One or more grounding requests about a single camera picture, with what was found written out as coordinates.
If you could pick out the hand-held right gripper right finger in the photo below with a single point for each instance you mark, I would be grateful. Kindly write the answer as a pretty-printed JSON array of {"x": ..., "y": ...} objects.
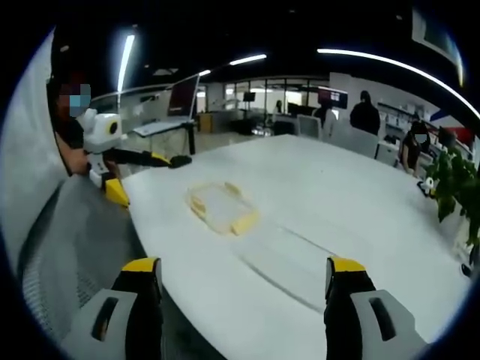
[{"x": 343, "y": 311}]

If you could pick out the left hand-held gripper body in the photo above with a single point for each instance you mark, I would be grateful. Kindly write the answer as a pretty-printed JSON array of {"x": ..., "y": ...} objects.
[{"x": 99, "y": 133}]

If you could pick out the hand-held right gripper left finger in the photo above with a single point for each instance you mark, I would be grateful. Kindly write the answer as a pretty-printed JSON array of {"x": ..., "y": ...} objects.
[{"x": 142, "y": 311}]

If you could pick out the person's black shirt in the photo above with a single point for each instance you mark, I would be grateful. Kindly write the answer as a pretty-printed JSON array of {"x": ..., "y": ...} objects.
[{"x": 69, "y": 131}]

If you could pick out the white glass-sided desk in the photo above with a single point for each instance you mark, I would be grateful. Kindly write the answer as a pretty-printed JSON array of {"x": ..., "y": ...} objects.
[{"x": 161, "y": 129}]

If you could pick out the grey mesh chair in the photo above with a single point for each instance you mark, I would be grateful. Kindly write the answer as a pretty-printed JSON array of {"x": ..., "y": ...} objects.
[{"x": 75, "y": 240}]

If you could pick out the dark red monitor screen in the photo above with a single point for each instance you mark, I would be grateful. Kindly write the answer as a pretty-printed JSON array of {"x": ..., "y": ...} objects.
[{"x": 182, "y": 97}]

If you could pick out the long ceiling light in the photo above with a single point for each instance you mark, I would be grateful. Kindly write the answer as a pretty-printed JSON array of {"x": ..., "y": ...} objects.
[
  {"x": 393, "y": 65},
  {"x": 125, "y": 62},
  {"x": 247, "y": 59}
]

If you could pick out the small white and yellow object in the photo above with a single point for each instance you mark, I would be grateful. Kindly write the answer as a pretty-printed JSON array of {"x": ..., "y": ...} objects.
[{"x": 427, "y": 185}]

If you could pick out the white office chair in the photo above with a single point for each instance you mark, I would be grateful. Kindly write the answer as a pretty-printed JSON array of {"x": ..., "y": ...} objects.
[
  {"x": 356, "y": 142},
  {"x": 310, "y": 125}
]

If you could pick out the green potted plant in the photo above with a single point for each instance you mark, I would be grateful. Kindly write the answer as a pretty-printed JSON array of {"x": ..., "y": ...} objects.
[{"x": 455, "y": 180}]

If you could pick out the red wall screen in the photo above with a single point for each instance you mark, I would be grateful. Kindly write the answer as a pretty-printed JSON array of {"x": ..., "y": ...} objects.
[{"x": 333, "y": 97}]

